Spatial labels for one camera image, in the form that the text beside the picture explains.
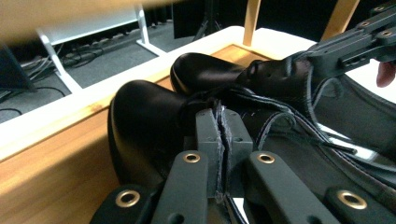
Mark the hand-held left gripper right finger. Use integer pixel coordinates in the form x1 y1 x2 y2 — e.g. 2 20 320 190
224 108 254 195

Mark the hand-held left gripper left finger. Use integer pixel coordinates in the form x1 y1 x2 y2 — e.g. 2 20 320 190
195 108 226 198

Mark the black leather shoe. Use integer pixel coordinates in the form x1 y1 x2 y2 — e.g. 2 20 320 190
106 79 396 224
170 51 396 162

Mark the black tripod stand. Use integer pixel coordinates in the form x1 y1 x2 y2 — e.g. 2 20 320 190
191 0 226 42

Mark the bundle of black cables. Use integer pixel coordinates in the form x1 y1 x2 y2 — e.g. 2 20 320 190
60 41 106 69

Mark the white metal desk frame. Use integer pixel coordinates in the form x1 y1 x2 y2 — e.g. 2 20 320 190
35 4 169 94

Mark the black floor cable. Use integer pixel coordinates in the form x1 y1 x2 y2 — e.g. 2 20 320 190
0 85 67 117

